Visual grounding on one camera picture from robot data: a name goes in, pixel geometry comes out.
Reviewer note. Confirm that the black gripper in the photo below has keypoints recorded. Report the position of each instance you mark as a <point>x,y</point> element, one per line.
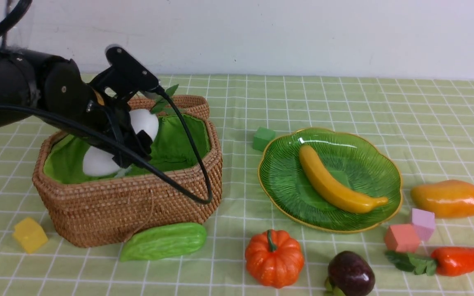
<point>65,94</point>

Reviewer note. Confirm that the white toy radish with leaves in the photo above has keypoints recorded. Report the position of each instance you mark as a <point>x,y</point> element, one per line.
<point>97,162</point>

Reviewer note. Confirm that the green toy cucumber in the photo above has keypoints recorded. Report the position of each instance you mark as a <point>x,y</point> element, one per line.
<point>162,242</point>

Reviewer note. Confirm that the orange toy pumpkin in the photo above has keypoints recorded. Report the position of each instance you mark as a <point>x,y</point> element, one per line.
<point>274,259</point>

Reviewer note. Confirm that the yellow toy banana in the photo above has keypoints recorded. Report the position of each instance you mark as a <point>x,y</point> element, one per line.
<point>331,190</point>

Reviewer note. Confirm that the dark purple toy mangosteen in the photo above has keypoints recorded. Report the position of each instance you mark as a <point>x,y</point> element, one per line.
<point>349,275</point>

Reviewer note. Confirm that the yellow orange toy mango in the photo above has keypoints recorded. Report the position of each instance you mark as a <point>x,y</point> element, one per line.
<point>448,199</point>

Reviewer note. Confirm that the orange toy carrot with leaves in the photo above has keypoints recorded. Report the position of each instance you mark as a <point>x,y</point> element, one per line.
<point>444,261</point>

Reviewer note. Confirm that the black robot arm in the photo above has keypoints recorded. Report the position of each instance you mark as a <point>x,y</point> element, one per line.
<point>20,93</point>

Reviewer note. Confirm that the woven wicker basket green lining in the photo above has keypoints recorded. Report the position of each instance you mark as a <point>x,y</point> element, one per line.
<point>100,212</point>

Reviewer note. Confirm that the woven wicker basket lid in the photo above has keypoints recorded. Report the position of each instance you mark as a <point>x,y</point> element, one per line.
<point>188,104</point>

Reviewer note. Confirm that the green foam cube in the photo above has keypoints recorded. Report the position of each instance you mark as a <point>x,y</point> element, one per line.
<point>262,137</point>

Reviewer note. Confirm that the yellow foam cube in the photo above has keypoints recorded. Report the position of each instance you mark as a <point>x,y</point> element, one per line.
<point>29,234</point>

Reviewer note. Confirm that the green checkered tablecloth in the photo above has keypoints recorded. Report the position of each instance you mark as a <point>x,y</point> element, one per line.
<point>425,126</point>

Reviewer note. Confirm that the green glass leaf plate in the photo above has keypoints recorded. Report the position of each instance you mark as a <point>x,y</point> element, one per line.
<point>352,160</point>

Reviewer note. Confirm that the salmon foam cube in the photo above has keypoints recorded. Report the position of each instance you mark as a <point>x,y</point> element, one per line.
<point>402,238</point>

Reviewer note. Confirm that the pink foam cube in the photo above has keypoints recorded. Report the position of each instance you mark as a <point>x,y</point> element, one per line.
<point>423,222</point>

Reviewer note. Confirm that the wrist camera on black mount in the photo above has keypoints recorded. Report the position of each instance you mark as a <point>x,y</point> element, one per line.
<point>125,76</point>

